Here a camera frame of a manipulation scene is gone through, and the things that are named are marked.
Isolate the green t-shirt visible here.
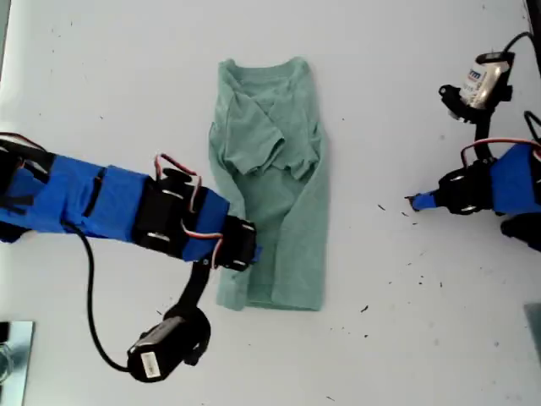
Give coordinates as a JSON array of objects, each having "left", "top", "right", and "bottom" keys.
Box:
[{"left": 208, "top": 55, "right": 331, "bottom": 313}]

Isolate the steel plate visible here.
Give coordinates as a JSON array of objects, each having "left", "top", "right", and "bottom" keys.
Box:
[{"left": 0, "top": 320, "right": 37, "bottom": 406}]

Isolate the gripper red white wire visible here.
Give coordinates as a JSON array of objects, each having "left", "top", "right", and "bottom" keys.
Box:
[
  {"left": 459, "top": 137, "right": 541, "bottom": 170},
  {"left": 180, "top": 219, "right": 227, "bottom": 270}
]

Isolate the wrist red white wire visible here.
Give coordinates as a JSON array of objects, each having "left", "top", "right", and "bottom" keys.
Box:
[{"left": 154, "top": 152, "right": 203, "bottom": 213}]

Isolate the camera black cable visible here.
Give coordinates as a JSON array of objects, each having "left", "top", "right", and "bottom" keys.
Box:
[
  {"left": 503, "top": 31, "right": 541, "bottom": 144},
  {"left": 61, "top": 217, "right": 133, "bottom": 374}
]

